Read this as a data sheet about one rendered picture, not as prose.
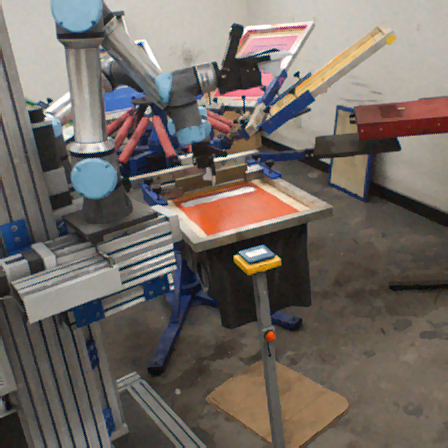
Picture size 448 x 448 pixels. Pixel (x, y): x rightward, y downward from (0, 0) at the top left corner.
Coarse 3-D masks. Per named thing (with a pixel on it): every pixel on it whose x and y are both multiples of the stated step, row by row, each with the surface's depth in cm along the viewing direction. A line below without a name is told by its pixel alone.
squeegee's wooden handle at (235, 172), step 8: (224, 168) 277; (232, 168) 278; (240, 168) 279; (192, 176) 272; (200, 176) 273; (216, 176) 276; (224, 176) 277; (232, 176) 279; (240, 176) 280; (176, 184) 270; (184, 184) 272; (192, 184) 273; (200, 184) 274; (208, 184) 276; (216, 184) 277; (184, 192) 273
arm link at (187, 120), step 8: (184, 104) 153; (192, 104) 154; (176, 112) 154; (184, 112) 153; (192, 112) 154; (176, 120) 155; (184, 120) 154; (192, 120) 155; (200, 120) 157; (176, 128) 157; (184, 128) 155; (192, 128) 155; (200, 128) 157; (184, 136) 156; (192, 136) 156; (200, 136) 157; (184, 144) 158
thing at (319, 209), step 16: (288, 192) 262; (304, 192) 253; (320, 208) 233; (256, 224) 226; (272, 224) 226; (288, 224) 229; (192, 240) 220; (208, 240) 218; (224, 240) 221; (240, 240) 223
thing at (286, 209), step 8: (248, 184) 284; (216, 192) 279; (224, 192) 278; (256, 192) 272; (264, 192) 270; (272, 200) 259; (280, 200) 258; (280, 208) 249; (288, 208) 248; (264, 216) 243; (272, 216) 241; (280, 216) 240
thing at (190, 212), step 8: (176, 200) 276; (184, 200) 274; (216, 200) 268; (184, 208) 264; (192, 208) 262; (192, 216) 253; (200, 216) 252; (200, 224) 243; (208, 224) 242; (232, 224) 239; (240, 224) 238; (248, 224) 237; (208, 232) 234; (216, 232) 233
